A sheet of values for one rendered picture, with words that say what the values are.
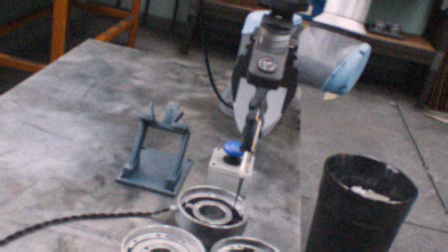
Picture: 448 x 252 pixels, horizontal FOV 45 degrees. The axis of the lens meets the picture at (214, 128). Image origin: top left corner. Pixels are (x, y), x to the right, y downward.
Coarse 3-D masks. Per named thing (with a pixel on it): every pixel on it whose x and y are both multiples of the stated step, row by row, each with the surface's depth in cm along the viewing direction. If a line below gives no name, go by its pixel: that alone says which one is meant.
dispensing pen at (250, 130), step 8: (256, 104) 81; (256, 112) 81; (248, 120) 79; (256, 120) 79; (248, 128) 79; (256, 128) 79; (248, 136) 79; (248, 144) 78; (248, 152) 80; (248, 160) 79; (240, 168) 80; (240, 176) 79; (240, 184) 79
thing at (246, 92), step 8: (240, 80) 78; (240, 88) 78; (248, 88) 78; (256, 88) 78; (240, 96) 79; (248, 96) 78; (240, 104) 79; (248, 104) 79; (240, 112) 80; (248, 112) 79; (240, 120) 80; (240, 128) 81
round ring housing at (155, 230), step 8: (152, 224) 70; (160, 224) 70; (136, 232) 68; (144, 232) 69; (152, 232) 70; (160, 232) 70; (168, 232) 70; (176, 232) 70; (184, 232) 70; (128, 240) 67; (136, 240) 68; (144, 240) 69; (176, 240) 69; (184, 240) 70; (192, 240) 69; (128, 248) 66; (144, 248) 67; (152, 248) 67; (160, 248) 68; (168, 248) 68; (176, 248) 68; (192, 248) 69; (200, 248) 68
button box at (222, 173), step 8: (216, 152) 91; (224, 152) 91; (216, 160) 88; (224, 160) 88; (232, 160) 88; (240, 160) 89; (208, 168) 87; (216, 168) 86; (224, 168) 86; (232, 168) 87; (248, 168) 88; (208, 176) 87; (216, 176) 87; (224, 176) 87; (232, 176) 86; (248, 176) 86; (208, 184) 88; (216, 184) 87; (224, 184) 87; (232, 184) 87; (248, 184) 87; (240, 192) 87
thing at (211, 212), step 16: (192, 192) 80; (208, 192) 81; (224, 192) 81; (176, 208) 76; (208, 208) 79; (224, 208) 78; (240, 208) 79; (192, 224) 73; (208, 224) 72; (240, 224) 74; (208, 240) 73
